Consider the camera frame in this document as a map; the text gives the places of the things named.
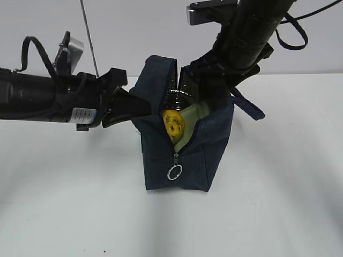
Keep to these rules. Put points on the dark blue lunch bag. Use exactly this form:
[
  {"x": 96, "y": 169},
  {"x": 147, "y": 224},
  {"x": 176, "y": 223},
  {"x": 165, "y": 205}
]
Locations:
[{"x": 195, "y": 165}]

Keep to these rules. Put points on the glass container with green lid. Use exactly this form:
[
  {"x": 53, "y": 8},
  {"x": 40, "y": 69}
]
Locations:
[{"x": 191, "y": 116}]

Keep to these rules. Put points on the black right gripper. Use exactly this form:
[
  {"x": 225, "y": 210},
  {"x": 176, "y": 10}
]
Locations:
[{"x": 215, "y": 78}]

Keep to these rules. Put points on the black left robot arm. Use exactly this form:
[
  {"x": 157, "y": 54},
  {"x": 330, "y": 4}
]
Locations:
[{"x": 33, "y": 98}]

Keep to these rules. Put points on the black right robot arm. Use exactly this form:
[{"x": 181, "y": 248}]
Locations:
[{"x": 246, "y": 27}]

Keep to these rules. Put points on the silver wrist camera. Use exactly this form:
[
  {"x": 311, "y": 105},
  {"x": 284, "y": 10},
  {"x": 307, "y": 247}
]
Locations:
[
  {"x": 211, "y": 11},
  {"x": 68, "y": 55}
]

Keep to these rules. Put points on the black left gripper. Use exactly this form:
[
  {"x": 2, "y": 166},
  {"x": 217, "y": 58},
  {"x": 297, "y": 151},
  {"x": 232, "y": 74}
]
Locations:
[{"x": 86, "y": 101}]

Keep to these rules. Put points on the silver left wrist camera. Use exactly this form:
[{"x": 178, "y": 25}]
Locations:
[{"x": 68, "y": 55}]

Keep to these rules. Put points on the yellow pear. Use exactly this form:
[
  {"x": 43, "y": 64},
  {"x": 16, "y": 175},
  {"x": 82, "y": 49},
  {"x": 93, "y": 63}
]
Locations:
[{"x": 174, "y": 124}]

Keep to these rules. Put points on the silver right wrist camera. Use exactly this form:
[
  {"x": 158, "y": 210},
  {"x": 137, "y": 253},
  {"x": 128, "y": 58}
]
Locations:
[{"x": 211, "y": 11}]

